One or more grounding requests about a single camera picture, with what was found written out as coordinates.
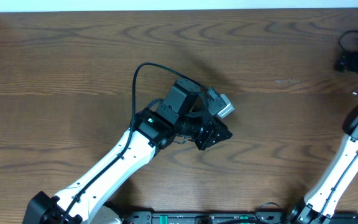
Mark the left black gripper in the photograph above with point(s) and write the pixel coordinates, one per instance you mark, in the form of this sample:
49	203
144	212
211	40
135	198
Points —
213	130

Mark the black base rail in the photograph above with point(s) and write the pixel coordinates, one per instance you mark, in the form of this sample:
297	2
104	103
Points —
228	217

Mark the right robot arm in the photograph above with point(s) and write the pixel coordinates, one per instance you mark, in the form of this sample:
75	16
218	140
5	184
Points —
319	204

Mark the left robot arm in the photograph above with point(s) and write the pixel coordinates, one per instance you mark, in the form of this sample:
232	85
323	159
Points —
186	112

